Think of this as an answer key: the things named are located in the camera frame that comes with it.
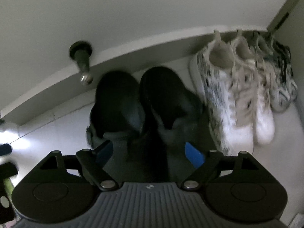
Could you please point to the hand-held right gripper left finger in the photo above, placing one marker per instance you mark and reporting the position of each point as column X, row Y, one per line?
column 104, row 154

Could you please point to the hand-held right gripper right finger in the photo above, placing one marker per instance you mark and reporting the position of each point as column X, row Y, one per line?
column 194, row 155

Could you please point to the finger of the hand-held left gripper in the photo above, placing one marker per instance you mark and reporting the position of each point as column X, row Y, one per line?
column 4, row 150
column 9, row 170

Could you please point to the black lined clog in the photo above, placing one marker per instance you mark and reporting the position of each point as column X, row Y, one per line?
column 166, row 87
column 114, row 92

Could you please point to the white patterned lace sneaker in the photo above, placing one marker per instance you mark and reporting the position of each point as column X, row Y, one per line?
column 213, row 95
column 263, row 123

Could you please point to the grey blue running sneaker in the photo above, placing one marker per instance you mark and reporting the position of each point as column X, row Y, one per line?
column 291, row 85
column 277, row 99

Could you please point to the orange carrot floor mat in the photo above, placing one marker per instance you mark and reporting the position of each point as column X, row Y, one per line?
column 8, row 186

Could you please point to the black wall door stopper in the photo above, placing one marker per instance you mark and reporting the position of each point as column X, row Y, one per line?
column 82, row 59

